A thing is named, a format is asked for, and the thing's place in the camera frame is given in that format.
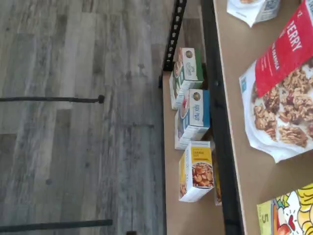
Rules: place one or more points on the orange label granola bag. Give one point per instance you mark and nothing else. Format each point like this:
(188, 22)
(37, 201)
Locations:
(249, 12)

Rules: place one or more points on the black tripod leg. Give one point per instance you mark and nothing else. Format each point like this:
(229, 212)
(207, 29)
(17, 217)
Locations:
(49, 99)
(49, 226)

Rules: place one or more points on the yellow cereal box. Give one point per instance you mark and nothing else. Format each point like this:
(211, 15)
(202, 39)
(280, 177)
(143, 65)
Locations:
(200, 166)
(217, 191)

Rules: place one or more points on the green Bobo's apple pie box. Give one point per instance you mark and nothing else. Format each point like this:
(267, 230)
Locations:
(293, 215)

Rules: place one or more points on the green cereal box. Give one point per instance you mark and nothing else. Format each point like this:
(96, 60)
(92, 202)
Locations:
(192, 66)

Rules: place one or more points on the black metal shelf rack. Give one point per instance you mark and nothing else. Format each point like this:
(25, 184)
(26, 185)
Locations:
(220, 122)

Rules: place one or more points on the red label granola bag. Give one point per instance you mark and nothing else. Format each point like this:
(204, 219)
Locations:
(281, 61)

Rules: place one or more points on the blue cereal box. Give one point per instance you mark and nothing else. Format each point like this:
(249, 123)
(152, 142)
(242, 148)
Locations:
(198, 110)

